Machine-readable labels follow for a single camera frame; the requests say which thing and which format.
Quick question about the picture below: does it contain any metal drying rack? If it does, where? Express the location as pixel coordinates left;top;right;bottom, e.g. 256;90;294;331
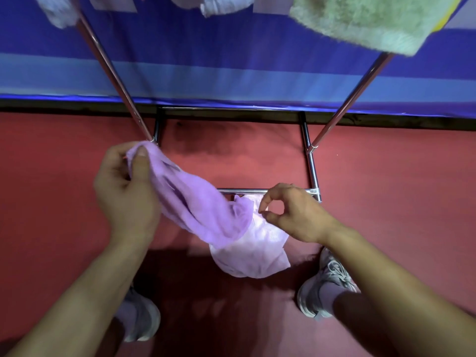
74;11;395;203

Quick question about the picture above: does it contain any person's right white sock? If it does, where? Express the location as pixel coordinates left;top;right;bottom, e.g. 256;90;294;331
319;282;348;314

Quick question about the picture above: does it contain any blue striped banner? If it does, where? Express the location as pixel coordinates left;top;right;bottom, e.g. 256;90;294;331
0;0;476;119

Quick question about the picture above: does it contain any green fluffy towel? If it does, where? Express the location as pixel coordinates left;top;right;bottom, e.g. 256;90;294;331
289;0;464;57

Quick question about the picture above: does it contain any person's left grey shoe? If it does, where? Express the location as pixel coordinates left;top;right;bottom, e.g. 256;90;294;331
115;287;161;343

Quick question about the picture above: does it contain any person's left leg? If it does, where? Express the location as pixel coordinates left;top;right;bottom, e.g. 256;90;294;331
95;319;126;357

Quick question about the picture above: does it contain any person's left white sock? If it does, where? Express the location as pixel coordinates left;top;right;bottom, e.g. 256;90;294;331
115;300;139;336

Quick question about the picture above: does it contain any person's right forearm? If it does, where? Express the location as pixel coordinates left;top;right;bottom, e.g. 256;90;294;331
323;224;476;357

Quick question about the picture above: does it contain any yellow cloth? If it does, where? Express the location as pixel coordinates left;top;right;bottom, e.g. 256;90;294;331
432;0;466;33

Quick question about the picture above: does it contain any lavender cloth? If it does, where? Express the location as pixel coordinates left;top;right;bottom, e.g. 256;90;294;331
33;0;81;30

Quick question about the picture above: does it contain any white cloth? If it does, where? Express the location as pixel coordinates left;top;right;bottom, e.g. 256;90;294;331
169;0;258;18

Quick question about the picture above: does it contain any purple towel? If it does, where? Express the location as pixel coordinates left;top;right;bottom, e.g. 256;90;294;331
126;141;292;279

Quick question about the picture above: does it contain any person's white sock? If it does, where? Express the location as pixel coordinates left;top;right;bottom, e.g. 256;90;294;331
319;282;348;314
115;300;139;336

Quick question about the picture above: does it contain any person's right grey shoe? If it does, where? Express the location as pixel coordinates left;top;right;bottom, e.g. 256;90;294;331
296;248;362;320

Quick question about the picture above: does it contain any person's grey shoe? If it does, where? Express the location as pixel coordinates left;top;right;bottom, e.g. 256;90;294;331
115;287;161;343
296;248;362;320

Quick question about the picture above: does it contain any person's left hand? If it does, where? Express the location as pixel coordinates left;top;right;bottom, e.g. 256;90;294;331
94;141;162;243

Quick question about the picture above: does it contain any person's right hand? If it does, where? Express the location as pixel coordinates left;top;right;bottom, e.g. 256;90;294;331
258;183;343;245

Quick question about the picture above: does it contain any person's right leg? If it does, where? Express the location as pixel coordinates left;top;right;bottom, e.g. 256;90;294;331
332;292;395;357

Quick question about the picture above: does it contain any person's left forearm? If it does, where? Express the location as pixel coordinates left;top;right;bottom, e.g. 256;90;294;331
7;234;150;357

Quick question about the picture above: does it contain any person's leg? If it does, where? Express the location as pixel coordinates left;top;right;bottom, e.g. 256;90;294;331
332;292;395;357
95;319;126;357

